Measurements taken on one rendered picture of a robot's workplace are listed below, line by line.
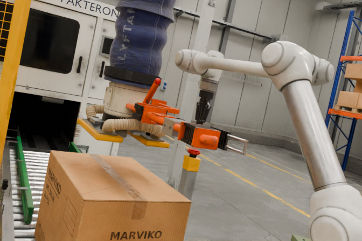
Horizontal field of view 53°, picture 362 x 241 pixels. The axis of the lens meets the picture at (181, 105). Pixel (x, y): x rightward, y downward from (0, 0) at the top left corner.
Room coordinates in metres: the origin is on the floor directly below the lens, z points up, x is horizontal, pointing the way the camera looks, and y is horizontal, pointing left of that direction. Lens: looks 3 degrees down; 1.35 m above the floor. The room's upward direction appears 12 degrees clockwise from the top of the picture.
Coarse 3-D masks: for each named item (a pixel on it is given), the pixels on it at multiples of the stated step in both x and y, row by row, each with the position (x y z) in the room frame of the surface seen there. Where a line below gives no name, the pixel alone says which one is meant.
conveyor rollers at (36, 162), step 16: (32, 160) 2.79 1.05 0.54; (16, 176) 2.34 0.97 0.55; (32, 176) 2.39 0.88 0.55; (16, 192) 2.09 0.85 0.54; (32, 192) 2.13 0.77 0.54; (16, 208) 1.85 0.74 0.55; (16, 224) 1.68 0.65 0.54; (32, 224) 1.72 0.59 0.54; (16, 240) 1.53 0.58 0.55; (32, 240) 1.56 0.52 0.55
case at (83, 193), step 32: (64, 160) 1.48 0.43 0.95; (96, 160) 1.60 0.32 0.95; (128, 160) 1.72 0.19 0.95; (64, 192) 1.29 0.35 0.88; (96, 192) 1.18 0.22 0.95; (128, 192) 1.25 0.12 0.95; (160, 192) 1.32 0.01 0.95; (64, 224) 1.23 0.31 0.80; (96, 224) 1.12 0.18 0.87; (128, 224) 1.17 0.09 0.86; (160, 224) 1.24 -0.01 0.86
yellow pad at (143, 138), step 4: (128, 132) 1.51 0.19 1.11; (144, 132) 1.49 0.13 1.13; (132, 136) 1.47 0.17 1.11; (136, 136) 1.42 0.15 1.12; (140, 136) 1.40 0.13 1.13; (144, 136) 1.39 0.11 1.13; (148, 136) 1.41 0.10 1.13; (140, 140) 1.38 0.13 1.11; (144, 140) 1.35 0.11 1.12; (148, 140) 1.34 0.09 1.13; (152, 140) 1.36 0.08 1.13; (156, 140) 1.38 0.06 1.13; (160, 140) 1.38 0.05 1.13; (144, 144) 1.34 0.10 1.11; (148, 144) 1.33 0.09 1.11; (152, 144) 1.34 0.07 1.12; (156, 144) 1.35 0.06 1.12; (160, 144) 1.36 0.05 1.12; (164, 144) 1.37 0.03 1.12; (168, 144) 1.37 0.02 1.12
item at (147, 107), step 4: (136, 104) 1.23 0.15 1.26; (140, 104) 1.25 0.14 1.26; (144, 104) 1.26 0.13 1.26; (148, 104) 1.27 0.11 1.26; (136, 108) 1.22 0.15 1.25; (140, 108) 1.19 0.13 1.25; (144, 108) 1.18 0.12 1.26; (148, 108) 1.19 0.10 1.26; (152, 108) 1.20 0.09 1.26; (156, 108) 1.20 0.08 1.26; (160, 108) 1.21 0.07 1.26; (136, 112) 1.24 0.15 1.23; (140, 112) 1.21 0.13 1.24; (144, 112) 1.18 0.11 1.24; (156, 112) 1.20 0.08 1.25; (160, 112) 1.21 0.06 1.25; (164, 112) 1.22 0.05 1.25; (136, 116) 1.21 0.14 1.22; (140, 116) 1.19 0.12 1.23; (144, 116) 1.18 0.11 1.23; (140, 120) 1.19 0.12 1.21; (144, 120) 1.19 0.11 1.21; (148, 120) 1.19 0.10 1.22; (156, 124) 1.21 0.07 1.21
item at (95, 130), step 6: (78, 120) 1.52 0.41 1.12; (84, 120) 1.49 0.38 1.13; (84, 126) 1.41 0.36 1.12; (90, 126) 1.38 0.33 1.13; (96, 126) 1.38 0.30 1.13; (90, 132) 1.31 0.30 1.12; (96, 132) 1.28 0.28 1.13; (102, 132) 1.28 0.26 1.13; (114, 132) 1.33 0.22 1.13; (96, 138) 1.24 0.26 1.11; (102, 138) 1.25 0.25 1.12; (108, 138) 1.26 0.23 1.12; (114, 138) 1.27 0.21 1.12; (120, 138) 1.28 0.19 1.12
